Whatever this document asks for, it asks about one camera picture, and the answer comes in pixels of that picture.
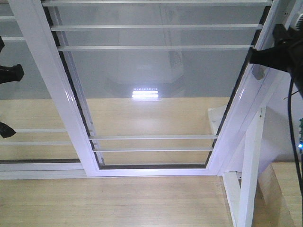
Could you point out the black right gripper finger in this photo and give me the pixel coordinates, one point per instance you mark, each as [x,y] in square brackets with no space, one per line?
[277,58]

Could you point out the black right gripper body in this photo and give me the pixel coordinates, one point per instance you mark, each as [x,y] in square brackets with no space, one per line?
[290,53]

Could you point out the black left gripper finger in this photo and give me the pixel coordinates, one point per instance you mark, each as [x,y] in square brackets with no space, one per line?
[6,131]
[11,74]

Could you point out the white sliding glass door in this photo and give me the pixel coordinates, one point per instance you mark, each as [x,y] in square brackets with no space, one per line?
[250,96]

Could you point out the white fixed glass door panel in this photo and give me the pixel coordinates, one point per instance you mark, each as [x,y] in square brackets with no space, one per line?
[39,106]

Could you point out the white rear support brace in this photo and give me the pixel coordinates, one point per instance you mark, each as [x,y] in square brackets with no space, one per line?
[215,116]

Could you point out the white support brace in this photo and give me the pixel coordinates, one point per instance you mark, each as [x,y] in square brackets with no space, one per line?
[215,116]
[241,194]

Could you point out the light wooden platform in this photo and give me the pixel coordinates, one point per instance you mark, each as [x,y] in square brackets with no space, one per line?
[186,201]

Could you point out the white front support brace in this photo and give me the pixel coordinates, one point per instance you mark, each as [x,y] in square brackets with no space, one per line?
[241,194]

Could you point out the white door frame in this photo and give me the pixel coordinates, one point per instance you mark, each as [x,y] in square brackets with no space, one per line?
[117,88]

